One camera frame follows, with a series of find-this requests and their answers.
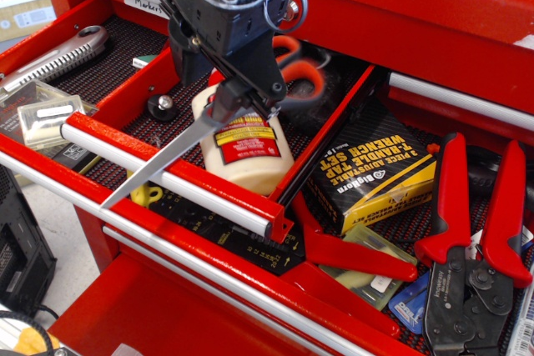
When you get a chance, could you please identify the black electronics box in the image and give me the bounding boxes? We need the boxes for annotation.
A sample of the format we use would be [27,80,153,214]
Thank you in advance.
[1,167,57,317]

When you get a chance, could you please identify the black yellow tap wrench box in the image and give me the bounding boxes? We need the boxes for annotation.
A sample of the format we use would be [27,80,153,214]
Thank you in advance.
[307,100,436,235]

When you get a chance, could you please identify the white wood glue bottle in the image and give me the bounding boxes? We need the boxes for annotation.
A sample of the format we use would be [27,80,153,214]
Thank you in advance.
[191,68,295,197]

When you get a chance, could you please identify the red black wire stripper tool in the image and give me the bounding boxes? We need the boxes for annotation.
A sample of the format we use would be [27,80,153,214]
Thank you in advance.
[149,191,417,338]

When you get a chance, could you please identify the white drawer label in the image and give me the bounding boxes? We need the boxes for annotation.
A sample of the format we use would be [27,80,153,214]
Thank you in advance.
[123,0,169,19]

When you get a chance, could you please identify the black round knob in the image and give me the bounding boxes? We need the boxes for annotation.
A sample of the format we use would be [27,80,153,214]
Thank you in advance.
[147,95,178,123]

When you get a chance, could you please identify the silver ratchet tool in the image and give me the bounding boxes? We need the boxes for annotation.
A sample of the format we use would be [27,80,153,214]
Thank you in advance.
[1,25,108,101]

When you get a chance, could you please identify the red handled crimping pliers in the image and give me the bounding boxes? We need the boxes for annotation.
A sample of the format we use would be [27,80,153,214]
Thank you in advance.
[415,133,532,355]

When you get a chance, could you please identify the yellow handled tool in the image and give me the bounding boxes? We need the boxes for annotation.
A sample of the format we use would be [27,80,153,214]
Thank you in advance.
[130,183,163,208]

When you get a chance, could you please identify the grey looped cable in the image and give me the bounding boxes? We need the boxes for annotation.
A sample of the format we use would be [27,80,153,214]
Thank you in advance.
[263,0,310,35]

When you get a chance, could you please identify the blue drill bit package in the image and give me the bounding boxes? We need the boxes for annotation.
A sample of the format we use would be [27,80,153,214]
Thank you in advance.
[388,273,429,334]

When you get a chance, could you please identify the small red upper drawer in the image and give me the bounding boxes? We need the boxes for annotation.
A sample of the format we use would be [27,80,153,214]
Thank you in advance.
[61,56,380,243]

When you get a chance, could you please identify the clear plastic parts case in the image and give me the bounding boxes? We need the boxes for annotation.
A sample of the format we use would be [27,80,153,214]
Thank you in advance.
[18,95,85,150]

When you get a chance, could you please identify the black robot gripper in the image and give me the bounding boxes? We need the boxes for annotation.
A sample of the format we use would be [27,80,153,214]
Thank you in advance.
[161,0,308,122]

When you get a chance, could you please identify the red grey handled scissors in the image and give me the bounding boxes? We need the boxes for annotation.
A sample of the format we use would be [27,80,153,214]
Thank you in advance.
[102,36,331,208]

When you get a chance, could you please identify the red tool chest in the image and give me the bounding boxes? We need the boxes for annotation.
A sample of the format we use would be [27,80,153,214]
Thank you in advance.
[1,0,533,355]

